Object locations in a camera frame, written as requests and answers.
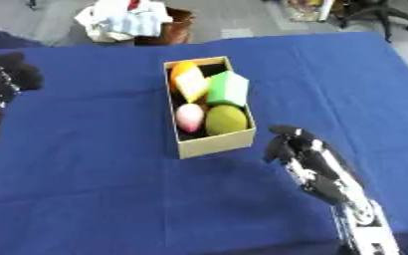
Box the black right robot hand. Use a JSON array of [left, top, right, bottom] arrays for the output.
[[261, 125, 375, 224]]

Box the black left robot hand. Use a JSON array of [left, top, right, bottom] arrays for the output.
[[0, 51, 46, 163]]

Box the tan cardboard box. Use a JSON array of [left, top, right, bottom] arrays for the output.
[[162, 55, 259, 160]]

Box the olive green toy fruit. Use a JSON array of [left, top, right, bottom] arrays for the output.
[[204, 104, 250, 136]]

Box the green block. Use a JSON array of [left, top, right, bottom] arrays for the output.
[[204, 70, 252, 108]]

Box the pink toy peach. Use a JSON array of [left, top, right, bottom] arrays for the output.
[[174, 103, 206, 133]]

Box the yellow block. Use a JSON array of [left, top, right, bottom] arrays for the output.
[[172, 65, 211, 104]]

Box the colourful printed bag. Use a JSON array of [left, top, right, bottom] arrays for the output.
[[284, 0, 335, 23]]

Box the orange toy fruit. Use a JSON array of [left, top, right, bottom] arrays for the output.
[[169, 61, 201, 89]]

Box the black office chair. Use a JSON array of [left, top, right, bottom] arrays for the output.
[[330, 0, 408, 44]]

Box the brown basket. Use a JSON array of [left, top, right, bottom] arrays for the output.
[[132, 7, 197, 47]]

